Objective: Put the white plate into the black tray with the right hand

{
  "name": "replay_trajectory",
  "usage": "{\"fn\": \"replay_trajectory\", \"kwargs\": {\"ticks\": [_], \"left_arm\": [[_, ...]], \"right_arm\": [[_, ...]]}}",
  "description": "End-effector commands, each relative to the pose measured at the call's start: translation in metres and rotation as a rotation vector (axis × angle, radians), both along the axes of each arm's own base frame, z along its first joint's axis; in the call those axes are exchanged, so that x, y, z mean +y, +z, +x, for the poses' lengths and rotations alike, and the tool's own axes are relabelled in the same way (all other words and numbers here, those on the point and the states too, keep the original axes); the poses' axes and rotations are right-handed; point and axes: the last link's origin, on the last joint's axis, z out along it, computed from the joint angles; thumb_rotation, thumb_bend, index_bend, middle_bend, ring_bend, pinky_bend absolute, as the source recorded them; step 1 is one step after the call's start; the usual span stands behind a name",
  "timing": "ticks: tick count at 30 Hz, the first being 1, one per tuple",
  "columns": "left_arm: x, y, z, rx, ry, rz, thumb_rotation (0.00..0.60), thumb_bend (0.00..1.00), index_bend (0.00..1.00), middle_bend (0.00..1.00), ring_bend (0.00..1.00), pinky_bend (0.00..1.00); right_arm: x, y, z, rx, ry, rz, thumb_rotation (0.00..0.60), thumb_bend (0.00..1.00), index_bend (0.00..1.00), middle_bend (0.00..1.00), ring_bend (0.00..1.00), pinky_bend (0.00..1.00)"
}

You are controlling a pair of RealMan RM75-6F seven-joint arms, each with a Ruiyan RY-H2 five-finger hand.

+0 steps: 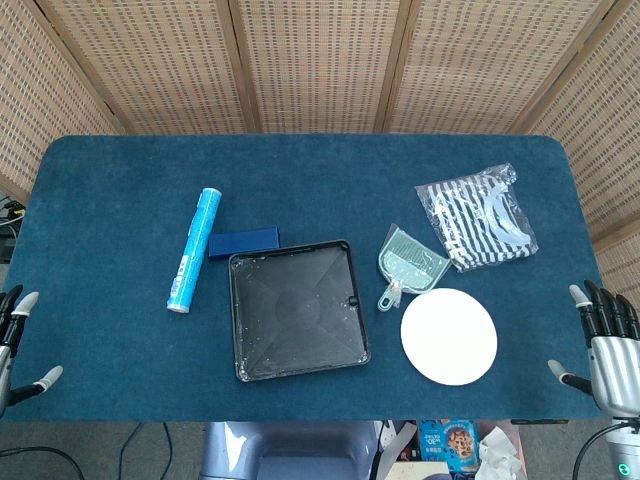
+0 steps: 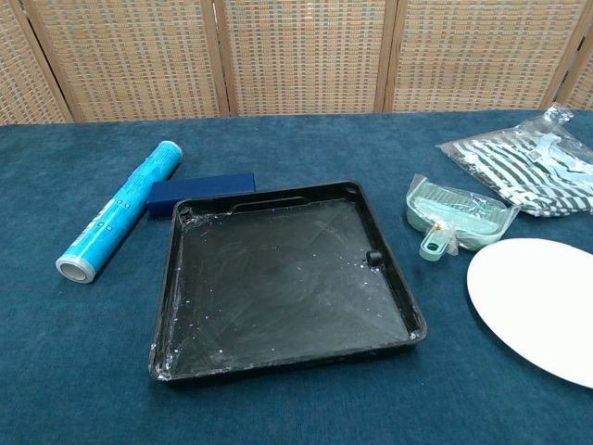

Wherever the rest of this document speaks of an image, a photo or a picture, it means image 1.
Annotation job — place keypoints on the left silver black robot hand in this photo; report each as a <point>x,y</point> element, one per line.
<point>6,345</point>

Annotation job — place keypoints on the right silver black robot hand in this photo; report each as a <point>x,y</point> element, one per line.
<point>612,370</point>

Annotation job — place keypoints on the white round plate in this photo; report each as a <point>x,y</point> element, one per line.
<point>448,336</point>

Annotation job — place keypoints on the black square plastic tray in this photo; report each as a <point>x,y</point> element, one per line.
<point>298,310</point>

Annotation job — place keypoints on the blue felt table cover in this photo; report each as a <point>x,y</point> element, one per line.
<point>125,360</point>

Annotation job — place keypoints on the crumpled white paper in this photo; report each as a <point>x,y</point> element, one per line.
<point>497,457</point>

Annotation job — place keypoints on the blue snack box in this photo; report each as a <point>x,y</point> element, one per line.
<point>448,445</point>

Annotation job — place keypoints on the striped cloth in plastic bag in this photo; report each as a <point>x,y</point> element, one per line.
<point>475,217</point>

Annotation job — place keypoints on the blue cylindrical tube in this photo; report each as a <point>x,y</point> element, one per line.
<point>195,250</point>

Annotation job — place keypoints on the green mini dustpan with brush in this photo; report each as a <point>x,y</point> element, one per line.
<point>407,265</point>

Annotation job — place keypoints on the dark blue rectangular box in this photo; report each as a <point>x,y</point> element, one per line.
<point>243,241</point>

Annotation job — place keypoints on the blue-grey robot torso base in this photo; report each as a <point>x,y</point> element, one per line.
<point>290,450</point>

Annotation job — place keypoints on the woven bamboo folding screen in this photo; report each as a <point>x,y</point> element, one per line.
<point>320,65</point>

